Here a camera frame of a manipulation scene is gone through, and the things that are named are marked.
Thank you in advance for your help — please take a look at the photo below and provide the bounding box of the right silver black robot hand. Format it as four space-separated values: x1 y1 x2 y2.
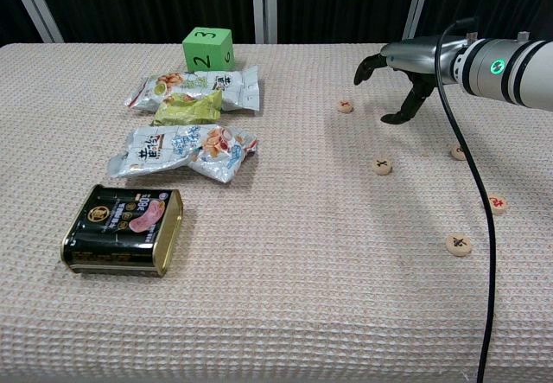
353 35 470 125

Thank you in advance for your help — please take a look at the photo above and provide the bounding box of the white green peanut snack bag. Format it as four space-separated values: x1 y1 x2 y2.
124 65 261 113

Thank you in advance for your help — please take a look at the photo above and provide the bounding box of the beige waffle tablecloth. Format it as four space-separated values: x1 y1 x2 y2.
0 43 553 383

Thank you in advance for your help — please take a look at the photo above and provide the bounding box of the green numbered foam cube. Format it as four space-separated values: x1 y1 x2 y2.
181 27 236 73

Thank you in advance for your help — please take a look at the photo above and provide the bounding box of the small yellow-green snack packet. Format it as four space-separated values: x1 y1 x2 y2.
150 89 224 127

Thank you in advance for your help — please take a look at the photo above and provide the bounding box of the white blue snack bag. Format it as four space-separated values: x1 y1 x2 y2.
106 124 259 184

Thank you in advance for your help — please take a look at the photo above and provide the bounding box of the black luncheon meat tin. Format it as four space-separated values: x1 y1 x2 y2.
60 183 184 278

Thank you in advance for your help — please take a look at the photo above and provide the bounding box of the grey slanted frame post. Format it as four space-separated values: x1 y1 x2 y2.
401 0 435 45
3 0 65 44

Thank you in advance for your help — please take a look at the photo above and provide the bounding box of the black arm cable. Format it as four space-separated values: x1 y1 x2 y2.
435 16 497 383

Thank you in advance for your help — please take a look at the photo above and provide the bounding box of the grey upright frame post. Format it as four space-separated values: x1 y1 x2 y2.
251 0 278 45

